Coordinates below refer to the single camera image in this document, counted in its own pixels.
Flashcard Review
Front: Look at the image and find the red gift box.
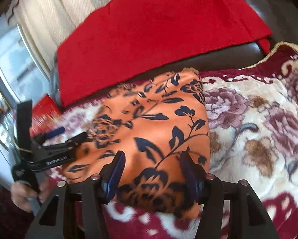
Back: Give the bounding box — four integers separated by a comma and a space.
30, 94, 62, 137

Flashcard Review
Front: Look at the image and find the floral plush seat blanket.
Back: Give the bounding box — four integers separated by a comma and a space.
49, 42, 298, 238

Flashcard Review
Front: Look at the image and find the red blanket on sofa back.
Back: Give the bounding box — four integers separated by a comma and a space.
56, 0, 273, 109

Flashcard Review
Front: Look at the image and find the orange floral blouse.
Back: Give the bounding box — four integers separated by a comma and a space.
63, 69, 210, 218

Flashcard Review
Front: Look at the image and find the white standing air conditioner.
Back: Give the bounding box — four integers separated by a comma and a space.
0, 15, 50, 108

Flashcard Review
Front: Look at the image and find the dark leather sofa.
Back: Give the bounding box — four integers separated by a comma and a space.
49, 0, 298, 100

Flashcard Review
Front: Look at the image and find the person left hand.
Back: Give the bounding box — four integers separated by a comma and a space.
11, 177, 52, 213

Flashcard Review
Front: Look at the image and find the beige dotted curtain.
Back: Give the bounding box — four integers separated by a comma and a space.
6, 0, 111, 75

